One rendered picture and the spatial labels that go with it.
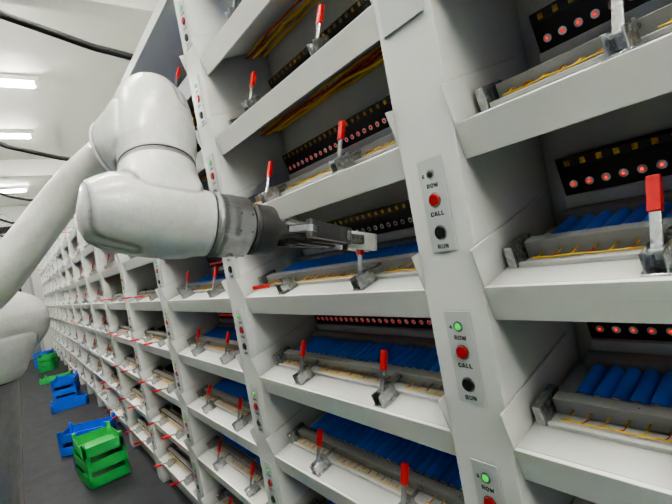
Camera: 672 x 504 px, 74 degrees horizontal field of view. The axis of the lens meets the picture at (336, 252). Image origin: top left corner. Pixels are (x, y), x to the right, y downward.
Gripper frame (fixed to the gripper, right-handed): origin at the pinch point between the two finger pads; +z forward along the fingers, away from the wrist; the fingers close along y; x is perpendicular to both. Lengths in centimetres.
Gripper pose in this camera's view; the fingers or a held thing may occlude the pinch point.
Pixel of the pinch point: (356, 241)
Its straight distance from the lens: 75.9
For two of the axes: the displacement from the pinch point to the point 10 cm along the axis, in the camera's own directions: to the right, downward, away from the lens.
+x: 0.0, -9.9, 1.3
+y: 5.8, -1.0, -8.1
